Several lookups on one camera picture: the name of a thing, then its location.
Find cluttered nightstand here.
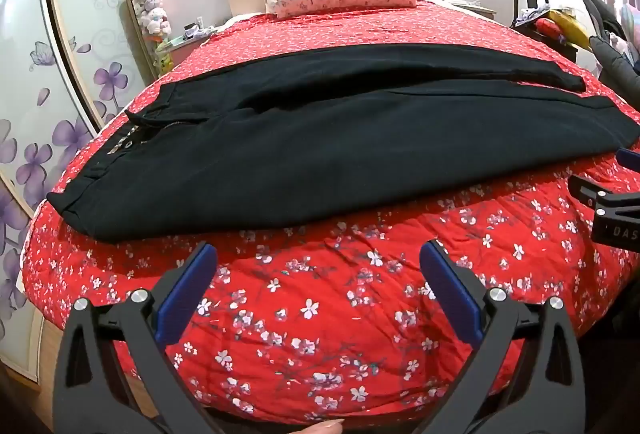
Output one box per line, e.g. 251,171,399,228
152,15,223,75

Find yellow cloth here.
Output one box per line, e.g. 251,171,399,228
546,9,593,49

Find person's left hand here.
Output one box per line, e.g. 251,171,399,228
302,419,347,434

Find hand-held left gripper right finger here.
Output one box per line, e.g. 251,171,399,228
419,239,588,434

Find red floral blanket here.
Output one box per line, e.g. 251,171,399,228
20,0,640,425

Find wardrobe with purple flower doors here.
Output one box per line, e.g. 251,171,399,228
0,0,161,385

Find red cloth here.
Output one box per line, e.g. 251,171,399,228
536,20,567,42

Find stuffed toy stack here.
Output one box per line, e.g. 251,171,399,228
127,0,173,70

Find black pants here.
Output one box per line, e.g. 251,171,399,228
46,43,640,245

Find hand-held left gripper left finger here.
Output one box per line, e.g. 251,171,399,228
52,241,236,434

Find grey jacket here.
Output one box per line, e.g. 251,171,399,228
575,0,640,87

